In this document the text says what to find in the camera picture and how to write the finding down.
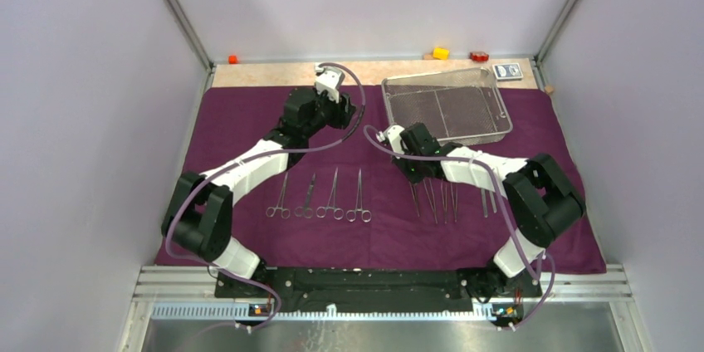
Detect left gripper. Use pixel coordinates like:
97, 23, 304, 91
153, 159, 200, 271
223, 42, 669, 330
302, 81, 357, 138

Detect steel angled tweezers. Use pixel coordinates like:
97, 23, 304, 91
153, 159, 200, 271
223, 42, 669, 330
409, 183, 421, 218

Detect purple cloth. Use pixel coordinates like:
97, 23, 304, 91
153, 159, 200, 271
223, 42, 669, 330
183, 86, 606, 274

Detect metal mesh instrument tray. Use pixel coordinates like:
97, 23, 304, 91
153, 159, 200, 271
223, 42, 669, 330
381, 67, 513, 146

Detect steel forceps clamp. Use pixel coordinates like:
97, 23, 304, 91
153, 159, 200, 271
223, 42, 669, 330
315, 168, 345, 221

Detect small steel hemostat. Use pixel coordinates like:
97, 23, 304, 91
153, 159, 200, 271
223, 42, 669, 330
265, 173, 291, 219

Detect blue playing card deck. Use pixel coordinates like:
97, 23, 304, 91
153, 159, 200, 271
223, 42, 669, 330
492, 62, 524, 81

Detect steel curved tweezers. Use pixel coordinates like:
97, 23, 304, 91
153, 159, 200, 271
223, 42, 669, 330
440, 182, 448, 224

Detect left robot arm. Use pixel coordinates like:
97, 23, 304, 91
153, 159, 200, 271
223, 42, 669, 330
161, 87, 357, 297

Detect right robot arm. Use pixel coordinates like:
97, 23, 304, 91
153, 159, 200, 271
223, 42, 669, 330
377, 123, 586, 296

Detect yellow small block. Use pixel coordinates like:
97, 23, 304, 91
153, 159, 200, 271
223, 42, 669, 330
432, 47, 450, 61

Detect red small block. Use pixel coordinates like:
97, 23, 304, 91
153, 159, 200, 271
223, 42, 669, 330
468, 51, 490, 62

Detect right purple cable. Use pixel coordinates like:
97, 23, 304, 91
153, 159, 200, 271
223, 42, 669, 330
363, 125, 556, 331

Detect purple cable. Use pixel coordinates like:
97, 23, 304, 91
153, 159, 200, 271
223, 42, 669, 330
164, 62, 368, 334
363, 125, 556, 331

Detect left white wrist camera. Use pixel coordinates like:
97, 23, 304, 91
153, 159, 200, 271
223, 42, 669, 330
314, 63, 345, 104

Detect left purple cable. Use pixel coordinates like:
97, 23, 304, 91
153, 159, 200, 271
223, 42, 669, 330
164, 62, 368, 334

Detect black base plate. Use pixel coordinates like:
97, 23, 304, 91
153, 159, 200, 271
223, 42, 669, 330
214, 266, 543, 313

